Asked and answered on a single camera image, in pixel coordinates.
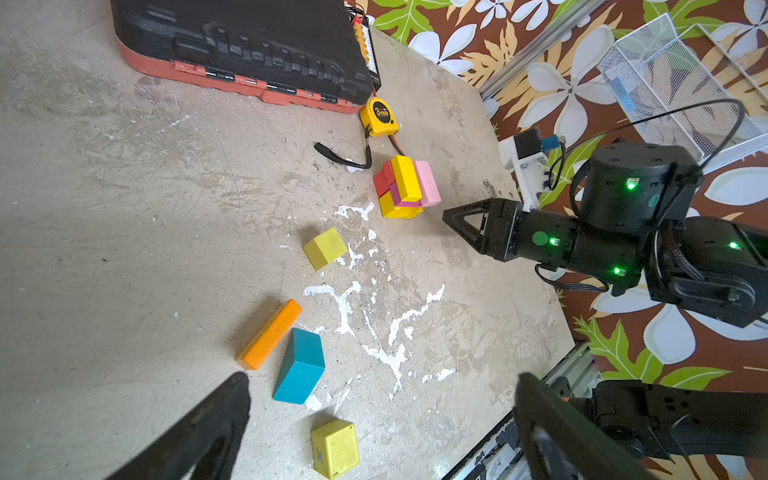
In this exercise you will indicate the light pink block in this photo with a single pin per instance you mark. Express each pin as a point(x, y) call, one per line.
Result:
point(428, 185)

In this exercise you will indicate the black tool case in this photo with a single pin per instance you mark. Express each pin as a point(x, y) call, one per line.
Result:
point(305, 53)

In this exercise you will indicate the lime small cube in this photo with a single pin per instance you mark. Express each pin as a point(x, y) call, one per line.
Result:
point(335, 448)

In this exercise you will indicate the blue object in basket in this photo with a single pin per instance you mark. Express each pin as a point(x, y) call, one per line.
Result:
point(625, 100)

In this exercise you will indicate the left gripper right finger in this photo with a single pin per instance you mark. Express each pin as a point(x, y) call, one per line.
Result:
point(579, 448)

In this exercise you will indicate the orange bar block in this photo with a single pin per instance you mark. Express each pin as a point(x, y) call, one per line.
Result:
point(261, 346)

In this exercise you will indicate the white mesh basket right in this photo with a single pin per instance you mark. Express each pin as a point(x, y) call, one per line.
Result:
point(678, 99)

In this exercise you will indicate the yellow arch block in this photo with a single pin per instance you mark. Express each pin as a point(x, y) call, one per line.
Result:
point(390, 211)

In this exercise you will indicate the magenta block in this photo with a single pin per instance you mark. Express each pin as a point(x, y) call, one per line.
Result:
point(398, 201)

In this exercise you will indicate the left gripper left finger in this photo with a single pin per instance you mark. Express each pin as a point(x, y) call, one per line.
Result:
point(204, 444)

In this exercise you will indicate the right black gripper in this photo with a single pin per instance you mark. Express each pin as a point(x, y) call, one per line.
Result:
point(538, 235)

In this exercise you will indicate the small black bit holder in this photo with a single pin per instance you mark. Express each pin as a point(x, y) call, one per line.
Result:
point(367, 48)

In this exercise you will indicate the teal block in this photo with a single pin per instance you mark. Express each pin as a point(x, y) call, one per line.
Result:
point(302, 368)

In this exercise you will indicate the lime cube block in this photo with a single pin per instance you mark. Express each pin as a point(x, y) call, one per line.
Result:
point(325, 249)

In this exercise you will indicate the yellow tape measure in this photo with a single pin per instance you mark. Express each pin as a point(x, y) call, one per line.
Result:
point(378, 120)

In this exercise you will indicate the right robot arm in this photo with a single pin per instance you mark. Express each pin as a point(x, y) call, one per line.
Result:
point(629, 225)

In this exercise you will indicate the red arch block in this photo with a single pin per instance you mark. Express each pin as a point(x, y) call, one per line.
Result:
point(384, 179)

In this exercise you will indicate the yellow rectangular block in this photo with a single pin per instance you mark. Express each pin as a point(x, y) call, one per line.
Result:
point(406, 178)

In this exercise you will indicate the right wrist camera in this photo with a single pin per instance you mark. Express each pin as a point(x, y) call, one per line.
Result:
point(527, 155)

